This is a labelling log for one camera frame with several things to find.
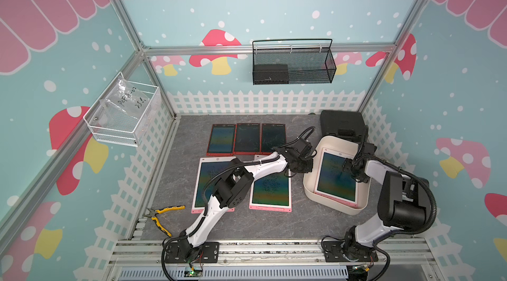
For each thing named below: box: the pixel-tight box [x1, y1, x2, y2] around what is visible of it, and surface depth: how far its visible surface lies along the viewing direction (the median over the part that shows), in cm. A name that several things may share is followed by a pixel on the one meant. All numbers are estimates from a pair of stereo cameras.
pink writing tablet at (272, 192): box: [249, 168, 293, 213], surface depth 91 cm
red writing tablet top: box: [205, 124, 237, 157], surface depth 111 cm
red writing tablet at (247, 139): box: [233, 122, 263, 156], surface depth 111 cm
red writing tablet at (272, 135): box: [260, 123, 286, 155], surface depth 115 cm
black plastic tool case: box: [320, 110, 370, 144], surface depth 111 cm
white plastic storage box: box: [303, 135, 371, 216], surface depth 94 cm
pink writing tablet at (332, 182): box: [313, 147, 358, 209], surface depth 98 cm
